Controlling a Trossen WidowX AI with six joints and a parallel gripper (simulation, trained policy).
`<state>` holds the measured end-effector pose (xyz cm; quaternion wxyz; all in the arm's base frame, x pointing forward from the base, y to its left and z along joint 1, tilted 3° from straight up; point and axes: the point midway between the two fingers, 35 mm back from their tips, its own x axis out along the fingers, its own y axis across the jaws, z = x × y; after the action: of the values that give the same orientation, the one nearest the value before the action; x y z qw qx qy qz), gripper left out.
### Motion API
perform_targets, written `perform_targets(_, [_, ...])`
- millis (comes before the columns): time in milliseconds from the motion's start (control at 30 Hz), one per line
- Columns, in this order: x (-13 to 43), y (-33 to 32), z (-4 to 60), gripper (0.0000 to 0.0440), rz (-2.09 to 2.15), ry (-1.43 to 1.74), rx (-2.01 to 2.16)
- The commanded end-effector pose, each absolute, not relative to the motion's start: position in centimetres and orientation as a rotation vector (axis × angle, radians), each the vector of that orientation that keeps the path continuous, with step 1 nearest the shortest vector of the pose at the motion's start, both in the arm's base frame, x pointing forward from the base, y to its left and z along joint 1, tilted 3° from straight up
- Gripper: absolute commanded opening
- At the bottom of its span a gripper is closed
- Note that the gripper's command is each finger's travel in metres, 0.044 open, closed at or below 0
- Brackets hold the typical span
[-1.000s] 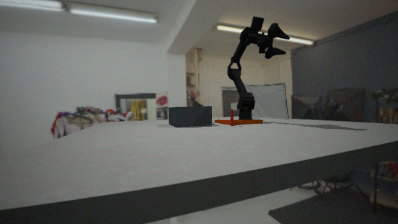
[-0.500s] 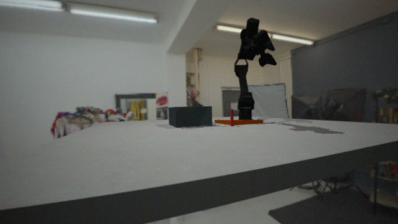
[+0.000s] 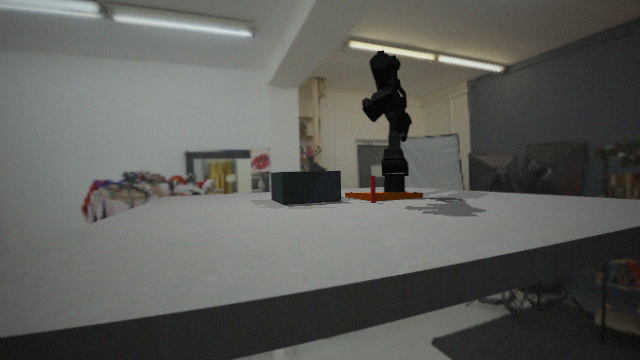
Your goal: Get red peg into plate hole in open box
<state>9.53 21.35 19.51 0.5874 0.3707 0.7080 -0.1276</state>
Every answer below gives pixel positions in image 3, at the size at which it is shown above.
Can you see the dark red peg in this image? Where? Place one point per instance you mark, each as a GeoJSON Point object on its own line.
{"type": "Point", "coordinates": [373, 191]}

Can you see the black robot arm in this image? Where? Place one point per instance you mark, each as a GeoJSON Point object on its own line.
{"type": "Point", "coordinates": [384, 69]}

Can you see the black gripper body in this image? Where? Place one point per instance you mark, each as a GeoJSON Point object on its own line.
{"type": "Point", "coordinates": [387, 92]}

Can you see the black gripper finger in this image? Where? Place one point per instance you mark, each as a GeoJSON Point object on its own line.
{"type": "Point", "coordinates": [402, 128]}
{"type": "Point", "coordinates": [389, 107]}

